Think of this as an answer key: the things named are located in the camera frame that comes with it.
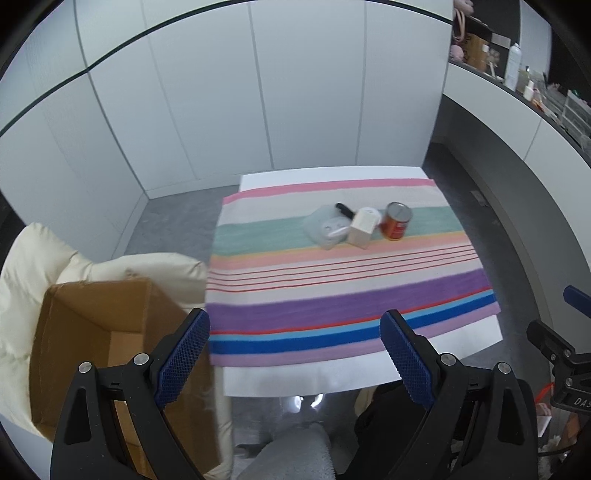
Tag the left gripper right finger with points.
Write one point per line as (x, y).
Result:
(478, 423)

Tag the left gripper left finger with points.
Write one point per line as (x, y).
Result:
(89, 443)

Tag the red tin can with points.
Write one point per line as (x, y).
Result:
(397, 216)

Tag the beige cardboard product box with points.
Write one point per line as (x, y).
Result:
(361, 230)

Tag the brown cardboard box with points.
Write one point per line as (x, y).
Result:
(107, 323)

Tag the grey trouser leg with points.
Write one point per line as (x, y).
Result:
(299, 453)

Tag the colourful striped cloth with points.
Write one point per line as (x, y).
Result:
(275, 297)

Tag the white round compact case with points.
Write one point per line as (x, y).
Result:
(377, 214)

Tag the clear plastic blister tray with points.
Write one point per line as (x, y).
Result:
(327, 227)

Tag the white spray bottle on shelf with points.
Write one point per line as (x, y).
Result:
(513, 67)

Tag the pink plush toy on shelf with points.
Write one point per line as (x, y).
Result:
(462, 28)

